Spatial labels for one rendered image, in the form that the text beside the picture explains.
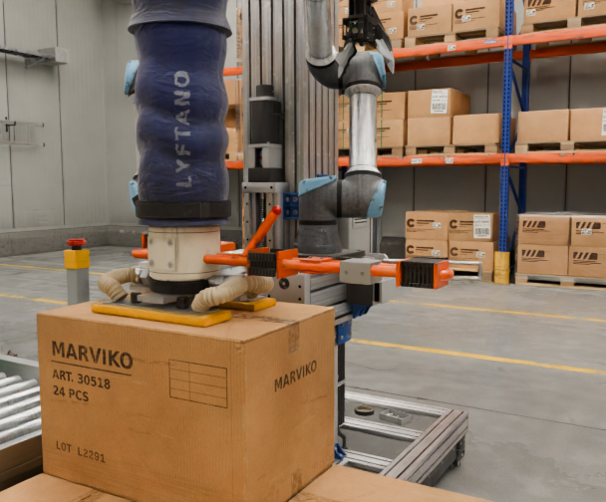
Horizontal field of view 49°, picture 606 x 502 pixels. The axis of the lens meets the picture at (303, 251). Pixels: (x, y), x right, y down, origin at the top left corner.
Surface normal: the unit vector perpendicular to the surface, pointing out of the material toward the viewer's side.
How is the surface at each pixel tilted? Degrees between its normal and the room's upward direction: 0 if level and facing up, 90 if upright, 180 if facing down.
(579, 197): 90
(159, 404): 90
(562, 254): 90
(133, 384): 90
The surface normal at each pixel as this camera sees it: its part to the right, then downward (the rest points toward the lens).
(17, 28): 0.86, 0.05
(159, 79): -0.11, -0.07
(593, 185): -0.51, 0.09
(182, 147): 0.15, 0.35
